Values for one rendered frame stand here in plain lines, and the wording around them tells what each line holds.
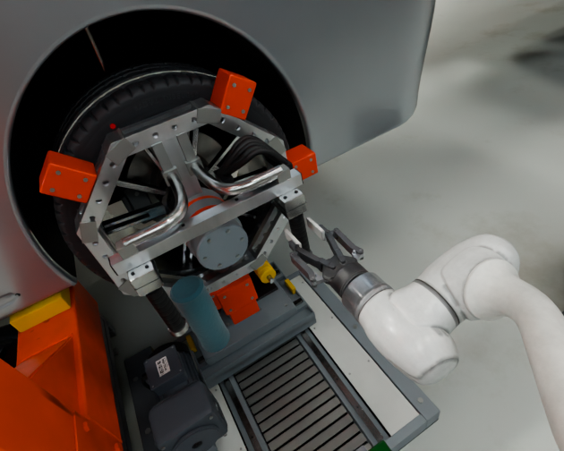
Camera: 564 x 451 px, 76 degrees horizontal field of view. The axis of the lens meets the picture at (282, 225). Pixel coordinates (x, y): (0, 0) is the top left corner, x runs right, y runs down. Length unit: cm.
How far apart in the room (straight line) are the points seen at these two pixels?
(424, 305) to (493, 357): 104
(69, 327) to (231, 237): 54
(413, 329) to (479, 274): 13
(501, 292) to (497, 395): 100
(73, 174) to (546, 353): 83
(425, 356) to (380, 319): 9
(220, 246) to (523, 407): 119
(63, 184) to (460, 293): 77
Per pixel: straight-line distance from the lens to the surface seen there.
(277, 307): 149
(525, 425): 158
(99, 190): 87
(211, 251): 84
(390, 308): 65
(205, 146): 113
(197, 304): 96
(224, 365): 151
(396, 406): 143
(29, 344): 121
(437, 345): 62
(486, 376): 162
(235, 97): 87
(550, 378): 50
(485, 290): 64
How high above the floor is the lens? 141
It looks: 41 degrees down
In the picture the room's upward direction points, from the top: 14 degrees counter-clockwise
